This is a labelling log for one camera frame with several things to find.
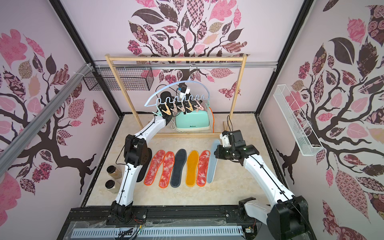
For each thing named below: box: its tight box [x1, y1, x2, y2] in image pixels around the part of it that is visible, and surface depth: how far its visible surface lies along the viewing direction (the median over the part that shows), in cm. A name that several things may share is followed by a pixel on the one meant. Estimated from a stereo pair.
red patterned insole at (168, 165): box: [158, 151, 175, 189], surface depth 91 cm
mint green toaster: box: [175, 109, 210, 132], surface depth 106 cm
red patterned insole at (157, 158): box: [144, 150, 166, 186], surface depth 91 cm
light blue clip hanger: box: [144, 80, 212, 117], surface depth 76 cm
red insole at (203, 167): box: [196, 150, 211, 187], surface depth 92 cm
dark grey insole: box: [170, 148, 187, 188], surface depth 92 cm
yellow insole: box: [185, 150, 200, 188], surface depth 92 cm
